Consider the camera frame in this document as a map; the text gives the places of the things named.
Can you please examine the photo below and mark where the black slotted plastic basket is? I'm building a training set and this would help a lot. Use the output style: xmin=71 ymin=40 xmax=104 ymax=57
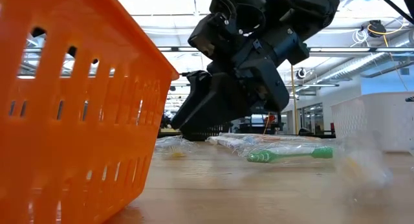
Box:
xmin=180 ymin=122 xmax=232 ymax=142

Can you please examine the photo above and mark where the orange toothbrush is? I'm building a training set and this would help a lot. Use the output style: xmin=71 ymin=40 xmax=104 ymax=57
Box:
xmin=334 ymin=131 xmax=394 ymax=203
xmin=219 ymin=131 xmax=323 ymax=146
xmin=154 ymin=135 xmax=197 ymax=160

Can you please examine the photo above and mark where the white perforated plastic basket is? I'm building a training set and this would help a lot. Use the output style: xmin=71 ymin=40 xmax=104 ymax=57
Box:
xmin=330 ymin=91 xmax=414 ymax=153

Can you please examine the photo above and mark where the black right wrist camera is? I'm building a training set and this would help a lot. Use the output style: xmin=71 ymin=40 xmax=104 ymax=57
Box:
xmin=188 ymin=11 xmax=239 ymax=62

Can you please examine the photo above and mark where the blue toothbrush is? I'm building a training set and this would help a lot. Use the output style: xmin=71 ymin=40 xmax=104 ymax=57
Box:
xmin=206 ymin=134 xmax=260 ymax=154

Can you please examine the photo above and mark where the green toothbrush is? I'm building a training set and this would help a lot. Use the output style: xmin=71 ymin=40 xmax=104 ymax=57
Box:
xmin=246 ymin=146 xmax=335 ymax=164

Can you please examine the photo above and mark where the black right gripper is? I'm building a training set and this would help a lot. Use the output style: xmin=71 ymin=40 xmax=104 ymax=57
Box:
xmin=170 ymin=27 xmax=311 ymax=138

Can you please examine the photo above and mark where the orange slotted plastic basket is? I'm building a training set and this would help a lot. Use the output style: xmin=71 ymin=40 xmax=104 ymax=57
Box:
xmin=0 ymin=0 xmax=180 ymax=224

